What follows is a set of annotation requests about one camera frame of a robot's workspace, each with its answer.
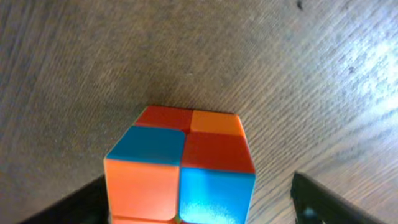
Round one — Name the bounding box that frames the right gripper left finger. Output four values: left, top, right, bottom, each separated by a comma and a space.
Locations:
21, 175, 109, 224

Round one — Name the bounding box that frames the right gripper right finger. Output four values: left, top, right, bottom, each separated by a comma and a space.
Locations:
290, 172, 382, 224

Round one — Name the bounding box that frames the multicolour puzzle cube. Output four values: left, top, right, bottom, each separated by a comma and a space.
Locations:
104, 105, 256, 223

